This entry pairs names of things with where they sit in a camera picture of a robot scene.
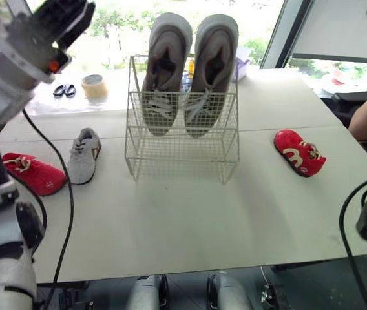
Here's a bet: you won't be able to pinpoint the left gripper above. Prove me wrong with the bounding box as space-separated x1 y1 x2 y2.
36 0 97 50

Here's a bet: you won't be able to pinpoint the black scissors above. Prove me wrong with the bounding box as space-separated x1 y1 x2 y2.
52 83 76 99

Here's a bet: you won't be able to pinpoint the tan tape roll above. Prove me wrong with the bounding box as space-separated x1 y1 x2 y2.
81 74 109 105

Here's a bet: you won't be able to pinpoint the black chair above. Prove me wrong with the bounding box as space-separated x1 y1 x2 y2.
331 91 367 127

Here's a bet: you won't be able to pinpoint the large grey shoe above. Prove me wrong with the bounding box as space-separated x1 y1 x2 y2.
183 13 238 140
140 12 193 138

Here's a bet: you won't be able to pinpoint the small grey shoe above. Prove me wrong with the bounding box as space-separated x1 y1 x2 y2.
67 127 103 185

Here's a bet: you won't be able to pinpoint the white and purple pack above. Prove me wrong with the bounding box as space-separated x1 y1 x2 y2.
232 45 252 83

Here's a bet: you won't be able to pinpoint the small red shoe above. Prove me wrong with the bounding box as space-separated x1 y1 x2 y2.
1 152 67 197
273 129 327 178

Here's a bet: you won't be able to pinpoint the robot body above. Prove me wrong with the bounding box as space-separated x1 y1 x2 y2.
125 273 256 310

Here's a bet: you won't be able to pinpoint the white wire basket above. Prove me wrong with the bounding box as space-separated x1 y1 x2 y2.
124 54 240 185

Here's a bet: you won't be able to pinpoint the black cable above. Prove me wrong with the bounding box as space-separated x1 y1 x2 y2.
21 108 76 310
338 175 367 310

